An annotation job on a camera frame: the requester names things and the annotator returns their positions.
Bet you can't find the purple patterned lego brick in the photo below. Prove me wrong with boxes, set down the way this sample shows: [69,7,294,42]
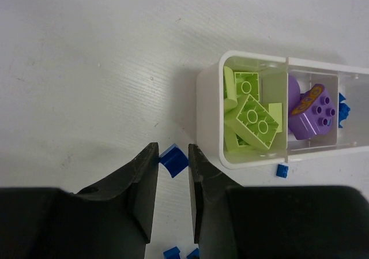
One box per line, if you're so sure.
[288,84,337,140]

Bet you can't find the white three-compartment tray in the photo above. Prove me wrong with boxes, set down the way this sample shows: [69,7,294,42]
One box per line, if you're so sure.
[196,51,368,170]

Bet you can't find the small blue lego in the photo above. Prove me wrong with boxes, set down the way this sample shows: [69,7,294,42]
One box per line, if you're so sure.
[276,164,289,178]
[186,248,200,259]
[163,246,180,259]

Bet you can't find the small blue lego far right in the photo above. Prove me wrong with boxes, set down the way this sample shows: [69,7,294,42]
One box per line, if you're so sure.
[276,164,289,178]

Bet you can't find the blue legos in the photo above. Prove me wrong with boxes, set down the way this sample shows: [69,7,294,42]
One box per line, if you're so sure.
[338,93,351,129]

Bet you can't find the blue arch lego piece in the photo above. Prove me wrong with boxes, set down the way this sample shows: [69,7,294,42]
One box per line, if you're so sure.
[159,144,189,178]

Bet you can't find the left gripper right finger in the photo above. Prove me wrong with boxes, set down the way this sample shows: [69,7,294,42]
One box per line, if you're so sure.
[189,144,368,258]

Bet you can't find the green lego brick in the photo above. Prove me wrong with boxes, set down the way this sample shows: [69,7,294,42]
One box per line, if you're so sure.
[223,66,283,153]

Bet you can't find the purple curved lego brick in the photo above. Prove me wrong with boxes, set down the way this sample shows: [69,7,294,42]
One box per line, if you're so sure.
[288,74,300,113]

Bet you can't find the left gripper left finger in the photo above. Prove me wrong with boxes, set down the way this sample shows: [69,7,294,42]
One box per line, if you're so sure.
[1,142,159,258]

